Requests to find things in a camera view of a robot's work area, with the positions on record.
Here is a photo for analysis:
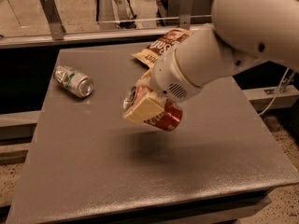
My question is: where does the white cable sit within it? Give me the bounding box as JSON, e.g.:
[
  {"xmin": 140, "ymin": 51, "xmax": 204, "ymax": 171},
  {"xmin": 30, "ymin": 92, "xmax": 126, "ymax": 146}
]
[{"xmin": 257, "ymin": 67, "xmax": 297, "ymax": 117}]

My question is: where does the grey metal guard rail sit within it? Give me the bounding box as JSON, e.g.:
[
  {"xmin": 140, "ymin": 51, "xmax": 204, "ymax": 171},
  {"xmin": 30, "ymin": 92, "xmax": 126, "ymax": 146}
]
[{"xmin": 0, "ymin": 23, "xmax": 216, "ymax": 49}]

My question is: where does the metal rail bracket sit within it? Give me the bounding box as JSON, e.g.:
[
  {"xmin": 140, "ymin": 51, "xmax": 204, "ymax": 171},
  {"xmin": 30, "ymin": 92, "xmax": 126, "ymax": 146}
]
[
  {"xmin": 179, "ymin": 0, "xmax": 193, "ymax": 30},
  {"xmin": 39, "ymin": 0, "xmax": 66, "ymax": 40}
]

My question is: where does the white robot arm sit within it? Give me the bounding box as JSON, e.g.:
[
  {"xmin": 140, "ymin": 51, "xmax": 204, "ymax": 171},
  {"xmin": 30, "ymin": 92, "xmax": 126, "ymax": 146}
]
[{"xmin": 123, "ymin": 0, "xmax": 299, "ymax": 124}]

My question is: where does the silver green soda can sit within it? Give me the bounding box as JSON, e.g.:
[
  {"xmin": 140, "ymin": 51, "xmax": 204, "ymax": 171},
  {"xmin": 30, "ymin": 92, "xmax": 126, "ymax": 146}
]
[{"xmin": 53, "ymin": 65, "xmax": 93, "ymax": 98}]

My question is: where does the right metal rail bracket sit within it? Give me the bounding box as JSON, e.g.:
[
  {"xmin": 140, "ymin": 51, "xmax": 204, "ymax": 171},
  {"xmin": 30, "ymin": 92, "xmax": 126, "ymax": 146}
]
[{"xmin": 179, "ymin": 0, "xmax": 193, "ymax": 30}]

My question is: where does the left metal rail bracket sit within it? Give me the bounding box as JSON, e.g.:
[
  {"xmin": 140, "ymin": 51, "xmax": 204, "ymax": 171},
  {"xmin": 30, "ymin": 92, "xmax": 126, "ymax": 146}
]
[{"xmin": 39, "ymin": 0, "xmax": 66, "ymax": 40}]

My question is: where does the brown chip bag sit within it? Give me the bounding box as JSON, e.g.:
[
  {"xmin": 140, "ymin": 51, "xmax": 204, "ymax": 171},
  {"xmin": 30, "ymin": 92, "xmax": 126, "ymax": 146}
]
[{"xmin": 134, "ymin": 28, "xmax": 192, "ymax": 68}]

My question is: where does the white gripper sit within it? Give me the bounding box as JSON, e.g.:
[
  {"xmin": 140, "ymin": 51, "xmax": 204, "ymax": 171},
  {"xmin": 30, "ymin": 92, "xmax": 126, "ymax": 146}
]
[{"xmin": 122, "ymin": 49, "xmax": 202, "ymax": 124}]

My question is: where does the red coke can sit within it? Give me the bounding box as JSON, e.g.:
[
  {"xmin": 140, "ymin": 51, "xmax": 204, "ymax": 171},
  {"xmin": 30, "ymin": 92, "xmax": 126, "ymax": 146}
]
[{"xmin": 123, "ymin": 86, "xmax": 183, "ymax": 132}]

